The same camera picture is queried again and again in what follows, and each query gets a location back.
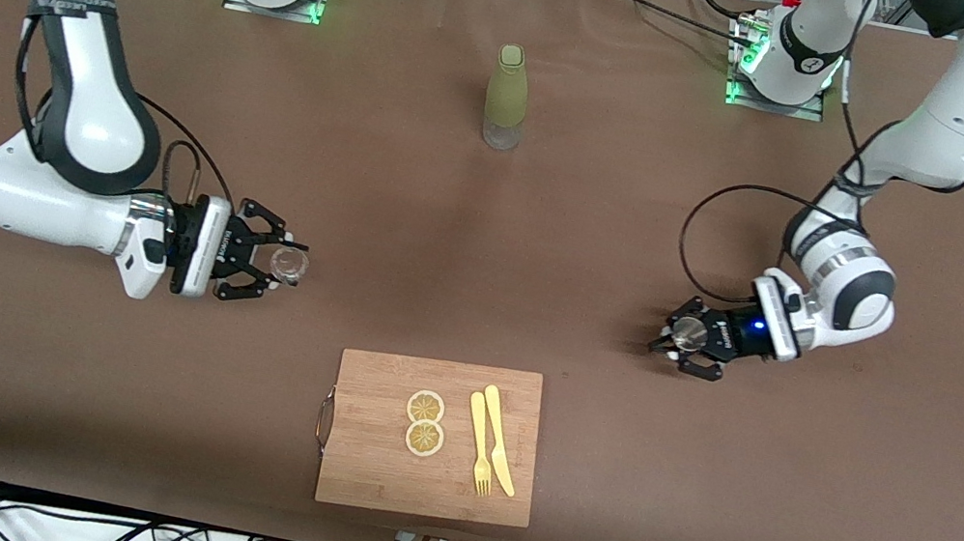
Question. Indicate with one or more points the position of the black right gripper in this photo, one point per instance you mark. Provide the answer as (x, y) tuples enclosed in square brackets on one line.
[(225, 247)]

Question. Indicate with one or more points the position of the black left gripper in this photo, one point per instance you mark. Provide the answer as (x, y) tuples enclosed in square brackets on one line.
[(729, 333)]

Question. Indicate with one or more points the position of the steel double jigger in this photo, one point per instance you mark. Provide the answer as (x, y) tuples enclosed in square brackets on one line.
[(687, 334)]

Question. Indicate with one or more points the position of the clear glass cup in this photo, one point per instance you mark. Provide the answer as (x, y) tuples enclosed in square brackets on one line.
[(288, 266)]

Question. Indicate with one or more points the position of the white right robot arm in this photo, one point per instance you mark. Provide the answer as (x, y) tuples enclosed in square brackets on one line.
[(90, 97)]

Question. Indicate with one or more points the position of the brown table cover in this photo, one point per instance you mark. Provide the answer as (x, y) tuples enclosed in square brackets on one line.
[(449, 236)]

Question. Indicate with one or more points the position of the yellow plastic knife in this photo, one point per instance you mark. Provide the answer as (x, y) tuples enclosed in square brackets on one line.
[(499, 440)]

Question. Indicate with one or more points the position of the lemon slice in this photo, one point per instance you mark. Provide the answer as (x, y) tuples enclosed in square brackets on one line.
[(424, 438), (426, 406)]

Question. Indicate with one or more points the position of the yellow plastic fork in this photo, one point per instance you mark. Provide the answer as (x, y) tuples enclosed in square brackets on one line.
[(479, 446)]

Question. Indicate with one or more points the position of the wooden cutting board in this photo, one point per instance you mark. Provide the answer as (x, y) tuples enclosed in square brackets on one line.
[(427, 482)]

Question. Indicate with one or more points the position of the green sleeved glass bottle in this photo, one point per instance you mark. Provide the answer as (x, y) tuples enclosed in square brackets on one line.
[(506, 93)]

